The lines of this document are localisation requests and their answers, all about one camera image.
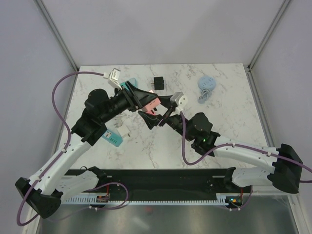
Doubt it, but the black cube socket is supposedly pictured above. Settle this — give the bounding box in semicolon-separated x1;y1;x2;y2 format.
152;77;165;91

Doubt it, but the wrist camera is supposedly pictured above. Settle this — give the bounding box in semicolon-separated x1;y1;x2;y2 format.
103;68;122;90
170;92;188;114

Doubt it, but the blue round power strip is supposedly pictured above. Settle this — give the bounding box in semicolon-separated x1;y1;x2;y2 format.
197;76;216;104

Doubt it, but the teal triangular power strip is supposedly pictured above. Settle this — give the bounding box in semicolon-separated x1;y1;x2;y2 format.
120;78;138;89

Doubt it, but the teal rectangular power strip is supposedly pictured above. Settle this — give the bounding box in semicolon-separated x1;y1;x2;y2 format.
102;129;123;147

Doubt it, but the white slotted cable duct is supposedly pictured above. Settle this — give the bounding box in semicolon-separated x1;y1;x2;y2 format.
63;193;229;206

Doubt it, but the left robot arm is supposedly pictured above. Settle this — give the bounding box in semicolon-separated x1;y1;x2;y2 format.
15;82;158;219

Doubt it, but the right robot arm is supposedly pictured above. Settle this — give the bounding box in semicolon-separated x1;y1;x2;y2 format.
139;92;303;194

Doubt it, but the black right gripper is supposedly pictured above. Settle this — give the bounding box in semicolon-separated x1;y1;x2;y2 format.
137;95;194;142

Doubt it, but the white charger adapter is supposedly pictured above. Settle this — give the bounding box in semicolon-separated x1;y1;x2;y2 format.
117;125;130;138

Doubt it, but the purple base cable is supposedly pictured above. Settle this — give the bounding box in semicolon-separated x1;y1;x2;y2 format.
43;182;129;222

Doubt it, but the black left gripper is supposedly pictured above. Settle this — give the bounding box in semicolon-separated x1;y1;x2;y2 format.
100;81;158;123

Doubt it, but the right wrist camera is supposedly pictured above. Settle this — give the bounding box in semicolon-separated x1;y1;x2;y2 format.
170;92;188;114

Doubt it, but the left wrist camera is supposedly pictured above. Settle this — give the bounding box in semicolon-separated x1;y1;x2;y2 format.
103;68;122;90

